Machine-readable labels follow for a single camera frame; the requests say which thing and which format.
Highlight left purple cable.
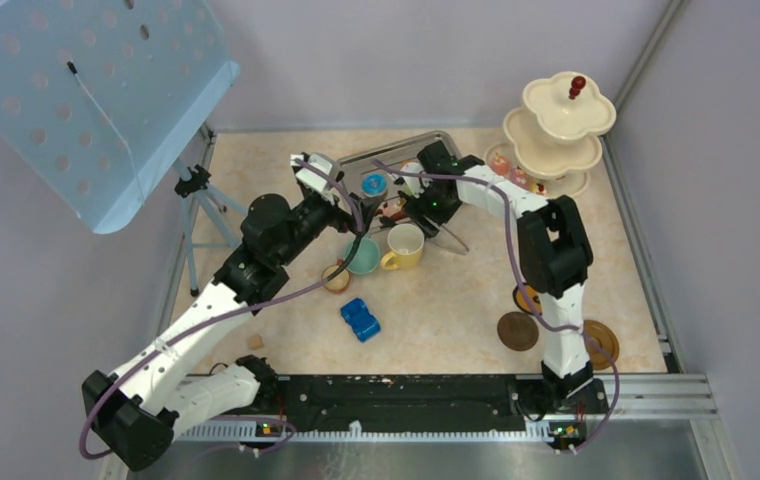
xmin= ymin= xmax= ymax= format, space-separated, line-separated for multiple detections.
xmin=78 ymin=158 xmax=365 ymax=462

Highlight teal cup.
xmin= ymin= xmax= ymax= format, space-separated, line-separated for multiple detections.
xmin=347 ymin=237 xmax=381 ymax=275

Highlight black yellow smiley coaster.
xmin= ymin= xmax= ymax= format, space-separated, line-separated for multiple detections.
xmin=513 ymin=283 xmax=542 ymax=316

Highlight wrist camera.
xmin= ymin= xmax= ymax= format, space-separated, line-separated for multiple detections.
xmin=399 ymin=160 xmax=423 ymax=197
xmin=290 ymin=153 xmax=341 ymax=203

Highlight black-tipped metal tongs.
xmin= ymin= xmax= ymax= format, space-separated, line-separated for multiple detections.
xmin=401 ymin=193 xmax=470 ymax=256

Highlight small wooden block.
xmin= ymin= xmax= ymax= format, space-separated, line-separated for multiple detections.
xmin=246 ymin=334 xmax=265 ymax=351

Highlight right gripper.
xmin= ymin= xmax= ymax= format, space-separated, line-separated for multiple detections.
xmin=402 ymin=180 xmax=461 ymax=240

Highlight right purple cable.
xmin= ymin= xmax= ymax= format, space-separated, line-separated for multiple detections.
xmin=371 ymin=158 xmax=621 ymax=455

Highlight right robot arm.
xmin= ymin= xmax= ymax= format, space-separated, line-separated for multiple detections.
xmin=396 ymin=141 xmax=593 ymax=412

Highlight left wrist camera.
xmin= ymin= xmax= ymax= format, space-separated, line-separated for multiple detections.
xmin=290 ymin=153 xmax=341 ymax=203

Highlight blue frosted donut toy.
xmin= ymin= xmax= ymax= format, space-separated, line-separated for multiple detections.
xmin=361 ymin=173 xmax=388 ymax=198

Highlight pink swirl roll cake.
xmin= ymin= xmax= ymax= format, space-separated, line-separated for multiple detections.
xmin=508 ymin=167 xmax=530 ymax=190

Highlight dark brown round coaster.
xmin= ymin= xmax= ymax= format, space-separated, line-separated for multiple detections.
xmin=497 ymin=312 xmax=539 ymax=352

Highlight pink strawberry cake slice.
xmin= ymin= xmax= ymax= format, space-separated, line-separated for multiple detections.
xmin=378 ymin=198 xmax=407 ymax=222

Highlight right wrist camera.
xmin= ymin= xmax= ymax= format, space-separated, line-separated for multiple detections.
xmin=399 ymin=160 xmax=423 ymax=197

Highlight light brown wooden coaster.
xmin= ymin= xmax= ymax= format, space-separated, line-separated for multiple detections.
xmin=584 ymin=319 xmax=620 ymax=371

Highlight blue toy car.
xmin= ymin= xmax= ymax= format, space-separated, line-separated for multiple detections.
xmin=340 ymin=298 xmax=381 ymax=342

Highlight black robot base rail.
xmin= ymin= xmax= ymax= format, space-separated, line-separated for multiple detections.
xmin=242 ymin=374 xmax=609 ymax=433

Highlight pink dome cupcake toy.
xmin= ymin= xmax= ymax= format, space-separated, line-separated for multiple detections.
xmin=488 ymin=152 xmax=511 ymax=177

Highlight cream three-tier dessert stand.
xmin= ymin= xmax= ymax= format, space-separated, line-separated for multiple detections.
xmin=484 ymin=71 xmax=617 ymax=198

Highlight stainless steel tray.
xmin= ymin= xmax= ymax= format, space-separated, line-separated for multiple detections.
xmin=339 ymin=130 xmax=460 ymax=196

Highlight yellow mug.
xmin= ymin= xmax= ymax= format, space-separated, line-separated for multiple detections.
xmin=380 ymin=224 xmax=425 ymax=270

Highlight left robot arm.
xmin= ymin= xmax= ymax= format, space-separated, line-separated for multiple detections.
xmin=78 ymin=192 xmax=380 ymax=471

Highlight blue perforated music stand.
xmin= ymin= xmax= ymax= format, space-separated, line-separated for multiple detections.
xmin=0 ymin=0 xmax=240 ymax=234

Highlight purple cable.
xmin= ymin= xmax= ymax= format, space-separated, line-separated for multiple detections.
xmin=371 ymin=158 xmax=621 ymax=455
xmin=78 ymin=158 xmax=365 ymax=462

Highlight yellow cake slice toy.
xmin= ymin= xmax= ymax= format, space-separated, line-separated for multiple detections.
xmin=532 ymin=182 xmax=548 ymax=196

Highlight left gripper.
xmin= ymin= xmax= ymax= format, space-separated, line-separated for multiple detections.
xmin=276 ymin=190 xmax=383 ymax=267

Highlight small brown teacup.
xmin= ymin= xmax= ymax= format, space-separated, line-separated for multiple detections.
xmin=322 ymin=261 xmax=351 ymax=294

